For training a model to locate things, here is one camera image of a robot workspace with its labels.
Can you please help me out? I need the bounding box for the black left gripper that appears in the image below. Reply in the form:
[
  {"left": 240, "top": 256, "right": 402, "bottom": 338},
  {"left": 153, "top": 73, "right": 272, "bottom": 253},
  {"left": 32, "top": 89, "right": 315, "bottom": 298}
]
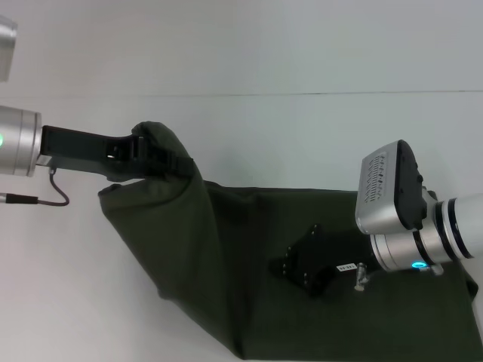
[{"left": 39, "top": 124, "right": 194, "bottom": 183}]

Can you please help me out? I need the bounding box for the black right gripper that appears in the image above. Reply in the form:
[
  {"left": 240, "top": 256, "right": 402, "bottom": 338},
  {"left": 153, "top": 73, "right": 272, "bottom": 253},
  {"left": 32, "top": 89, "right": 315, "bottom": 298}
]
[{"left": 267, "top": 223, "right": 380, "bottom": 299}]

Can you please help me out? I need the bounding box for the dark green FREE t-shirt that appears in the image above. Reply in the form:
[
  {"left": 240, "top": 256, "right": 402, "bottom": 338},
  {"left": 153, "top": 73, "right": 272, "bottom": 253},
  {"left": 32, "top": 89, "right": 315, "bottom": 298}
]
[{"left": 97, "top": 120, "right": 483, "bottom": 362}]

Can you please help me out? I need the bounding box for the silver right arm cable plug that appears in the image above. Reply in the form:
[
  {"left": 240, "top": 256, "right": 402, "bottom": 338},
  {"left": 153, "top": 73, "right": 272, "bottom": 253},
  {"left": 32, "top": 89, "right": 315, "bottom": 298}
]
[{"left": 353, "top": 262, "right": 371, "bottom": 293}]

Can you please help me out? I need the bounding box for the dark left arm cable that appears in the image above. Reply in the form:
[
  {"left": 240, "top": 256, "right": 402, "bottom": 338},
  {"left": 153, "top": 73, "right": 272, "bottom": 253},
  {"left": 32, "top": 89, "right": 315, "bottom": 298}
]
[{"left": 0, "top": 167, "right": 71, "bottom": 207}]

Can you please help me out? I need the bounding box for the silver black wrist camera box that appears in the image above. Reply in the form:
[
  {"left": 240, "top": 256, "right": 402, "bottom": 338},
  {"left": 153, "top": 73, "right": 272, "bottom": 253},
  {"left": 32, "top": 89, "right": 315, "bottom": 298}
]
[{"left": 354, "top": 140, "right": 430, "bottom": 237}]

